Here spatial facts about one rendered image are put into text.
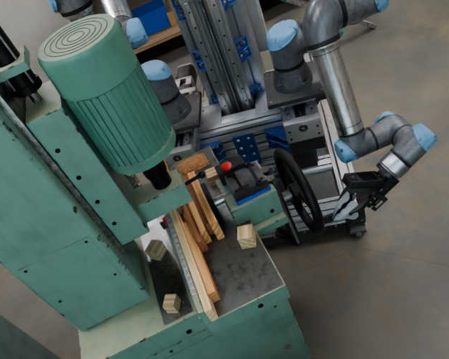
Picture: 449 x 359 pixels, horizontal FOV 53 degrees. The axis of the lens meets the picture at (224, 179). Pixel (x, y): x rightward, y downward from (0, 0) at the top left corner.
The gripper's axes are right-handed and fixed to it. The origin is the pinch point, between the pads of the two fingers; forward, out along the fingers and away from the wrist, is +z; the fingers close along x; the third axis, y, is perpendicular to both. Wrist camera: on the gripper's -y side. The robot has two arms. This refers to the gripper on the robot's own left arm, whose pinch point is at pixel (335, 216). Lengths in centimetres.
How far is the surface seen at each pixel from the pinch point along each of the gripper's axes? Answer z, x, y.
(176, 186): 16.1, 6.7, -46.4
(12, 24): 110, 341, -51
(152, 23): 32, 289, 29
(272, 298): 17.7, -22.7, -24.9
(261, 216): 10.3, 0.3, -22.6
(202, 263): 24.8, -9.2, -36.5
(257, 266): 16.3, -14.6, -27.0
